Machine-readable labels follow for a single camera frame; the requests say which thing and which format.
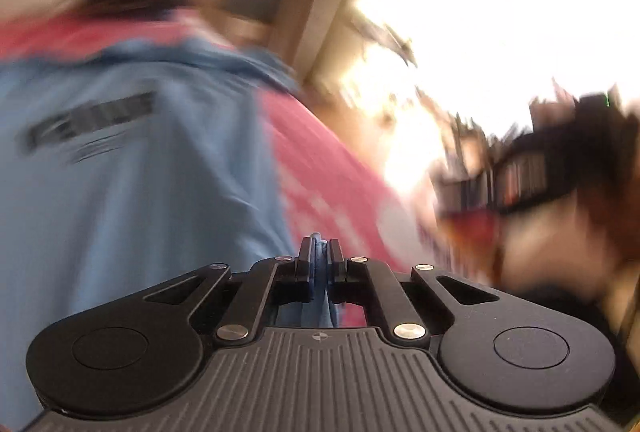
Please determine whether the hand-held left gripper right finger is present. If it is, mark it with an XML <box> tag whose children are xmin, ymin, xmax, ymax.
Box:
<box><xmin>327</xmin><ymin>238</ymin><xmax>501</xmax><ymax>348</ymax></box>

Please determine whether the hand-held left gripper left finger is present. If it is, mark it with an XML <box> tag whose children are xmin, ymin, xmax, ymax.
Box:
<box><xmin>145</xmin><ymin>237</ymin><xmax>317</xmax><ymax>346</ymax></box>

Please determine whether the light blue T-shirt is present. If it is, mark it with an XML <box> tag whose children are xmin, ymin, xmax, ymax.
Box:
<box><xmin>0</xmin><ymin>37</ymin><xmax>351</xmax><ymax>432</ymax></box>

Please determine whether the pink floral blanket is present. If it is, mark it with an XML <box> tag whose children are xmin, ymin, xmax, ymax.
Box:
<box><xmin>0</xmin><ymin>9</ymin><xmax>451</xmax><ymax>328</ymax></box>

